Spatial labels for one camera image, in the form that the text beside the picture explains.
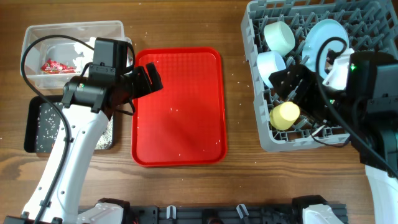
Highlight light blue bowl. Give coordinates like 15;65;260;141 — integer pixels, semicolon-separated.
256;51;286;88

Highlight yellow cup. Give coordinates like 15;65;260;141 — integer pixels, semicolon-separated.
269;101;300;130

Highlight green bowl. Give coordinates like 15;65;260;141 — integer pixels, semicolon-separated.
264;21;295;57

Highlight white napkin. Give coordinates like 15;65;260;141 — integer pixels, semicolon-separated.
72;42;94;73

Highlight large light blue plate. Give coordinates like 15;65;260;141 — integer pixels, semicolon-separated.
302;19;349;78

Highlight red snack wrapper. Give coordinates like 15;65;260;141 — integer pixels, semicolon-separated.
41;59;75;74

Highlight white rice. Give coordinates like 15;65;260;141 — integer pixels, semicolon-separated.
34;103;114;152

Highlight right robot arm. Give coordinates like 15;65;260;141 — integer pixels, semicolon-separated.
269;50;397;223

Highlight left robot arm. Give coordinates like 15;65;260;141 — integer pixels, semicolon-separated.
4;37;163;223

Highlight grey dishwasher rack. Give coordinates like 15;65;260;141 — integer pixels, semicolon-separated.
241;0;397;152

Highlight red serving tray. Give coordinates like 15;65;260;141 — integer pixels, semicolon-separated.
131;47;228;167

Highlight clear plastic bin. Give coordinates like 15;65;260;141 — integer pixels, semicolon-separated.
22;21;131;89

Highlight black tray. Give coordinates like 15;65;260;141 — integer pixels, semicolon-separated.
24;95;114;153

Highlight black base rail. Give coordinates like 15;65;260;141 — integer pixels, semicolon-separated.
126;204;348;224

